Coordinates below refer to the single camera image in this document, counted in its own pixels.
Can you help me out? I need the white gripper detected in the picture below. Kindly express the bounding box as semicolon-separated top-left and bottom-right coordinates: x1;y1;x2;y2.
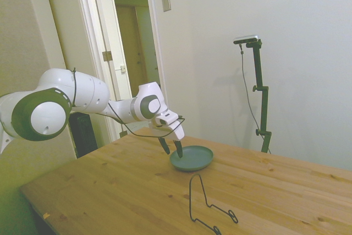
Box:
148;120;186;160

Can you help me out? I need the teal round plate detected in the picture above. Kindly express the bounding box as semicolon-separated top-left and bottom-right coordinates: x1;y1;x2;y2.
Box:
169;144;215;173

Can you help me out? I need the white door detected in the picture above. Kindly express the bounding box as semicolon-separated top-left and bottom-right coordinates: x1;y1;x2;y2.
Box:
92;0;133;136

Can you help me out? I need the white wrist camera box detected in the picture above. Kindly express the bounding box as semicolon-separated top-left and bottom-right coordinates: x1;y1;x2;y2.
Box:
155;110;180;127

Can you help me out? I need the black wire plate stand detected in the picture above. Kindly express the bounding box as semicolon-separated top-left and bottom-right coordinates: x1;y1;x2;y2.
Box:
189;173;239;235

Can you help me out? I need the dark green camera stand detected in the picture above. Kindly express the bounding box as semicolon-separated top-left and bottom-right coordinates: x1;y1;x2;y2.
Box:
245;40;273;154

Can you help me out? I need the white door frame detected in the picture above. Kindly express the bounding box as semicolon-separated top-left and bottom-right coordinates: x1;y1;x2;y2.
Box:
71;0;169;143

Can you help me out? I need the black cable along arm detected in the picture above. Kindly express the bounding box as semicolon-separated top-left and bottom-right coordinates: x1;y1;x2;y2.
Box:
70;67;186;139

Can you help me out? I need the silver exterior camera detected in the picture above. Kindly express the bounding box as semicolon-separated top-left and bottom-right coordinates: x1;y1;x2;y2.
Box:
233;34;261;46

